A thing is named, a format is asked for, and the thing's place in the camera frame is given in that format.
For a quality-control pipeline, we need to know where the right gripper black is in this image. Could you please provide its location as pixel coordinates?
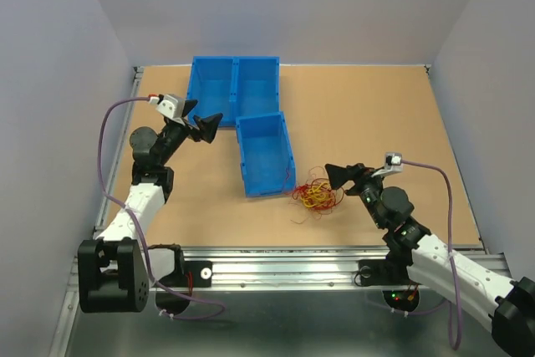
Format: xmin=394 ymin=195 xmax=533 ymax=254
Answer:
xmin=325 ymin=161 xmax=387 ymax=229

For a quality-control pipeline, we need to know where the red yellow wire bundle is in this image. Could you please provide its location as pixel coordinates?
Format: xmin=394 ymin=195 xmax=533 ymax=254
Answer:
xmin=282 ymin=166 xmax=346 ymax=225

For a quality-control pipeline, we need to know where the blue bin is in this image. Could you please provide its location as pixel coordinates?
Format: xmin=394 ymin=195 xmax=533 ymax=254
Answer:
xmin=186 ymin=56 xmax=237 ymax=127
xmin=232 ymin=56 xmax=280 ymax=118
xmin=236 ymin=111 xmax=296 ymax=197

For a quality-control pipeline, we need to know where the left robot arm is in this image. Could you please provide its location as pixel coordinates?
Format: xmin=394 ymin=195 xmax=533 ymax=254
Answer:
xmin=77 ymin=94 xmax=223 ymax=320

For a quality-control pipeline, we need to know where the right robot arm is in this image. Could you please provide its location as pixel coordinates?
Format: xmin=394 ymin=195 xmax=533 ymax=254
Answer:
xmin=325 ymin=154 xmax=534 ymax=356

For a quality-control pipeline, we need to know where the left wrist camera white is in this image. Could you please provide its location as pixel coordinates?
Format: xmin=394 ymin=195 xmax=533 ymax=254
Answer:
xmin=156 ymin=94 xmax=186 ymax=121

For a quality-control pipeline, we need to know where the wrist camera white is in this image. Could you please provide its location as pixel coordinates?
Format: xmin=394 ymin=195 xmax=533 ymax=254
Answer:
xmin=371 ymin=152 xmax=404 ymax=177
xmin=156 ymin=94 xmax=186 ymax=121

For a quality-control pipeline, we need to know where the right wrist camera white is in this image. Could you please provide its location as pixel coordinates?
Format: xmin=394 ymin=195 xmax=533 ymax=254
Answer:
xmin=371 ymin=152 xmax=404 ymax=177

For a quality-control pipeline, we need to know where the aluminium left rail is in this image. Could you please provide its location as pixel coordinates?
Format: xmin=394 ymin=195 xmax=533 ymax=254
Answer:
xmin=91 ymin=65 xmax=144 ymax=241

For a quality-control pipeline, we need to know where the aluminium rail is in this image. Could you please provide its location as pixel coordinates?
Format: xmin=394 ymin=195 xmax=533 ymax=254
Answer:
xmin=91 ymin=65 xmax=144 ymax=241
xmin=182 ymin=246 xmax=388 ymax=293

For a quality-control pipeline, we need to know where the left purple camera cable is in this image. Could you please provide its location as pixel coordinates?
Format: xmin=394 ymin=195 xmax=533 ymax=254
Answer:
xmin=97 ymin=95 xmax=227 ymax=321

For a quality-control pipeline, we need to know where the purple camera cable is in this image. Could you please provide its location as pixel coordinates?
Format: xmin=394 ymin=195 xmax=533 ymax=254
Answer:
xmin=390 ymin=159 xmax=463 ymax=351
xmin=97 ymin=95 xmax=227 ymax=321

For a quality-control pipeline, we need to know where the aluminium front rail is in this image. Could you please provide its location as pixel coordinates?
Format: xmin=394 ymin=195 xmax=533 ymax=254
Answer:
xmin=182 ymin=246 xmax=388 ymax=293

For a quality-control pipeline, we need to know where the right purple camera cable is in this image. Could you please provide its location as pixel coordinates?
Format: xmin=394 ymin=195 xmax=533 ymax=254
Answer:
xmin=390 ymin=159 xmax=463 ymax=351

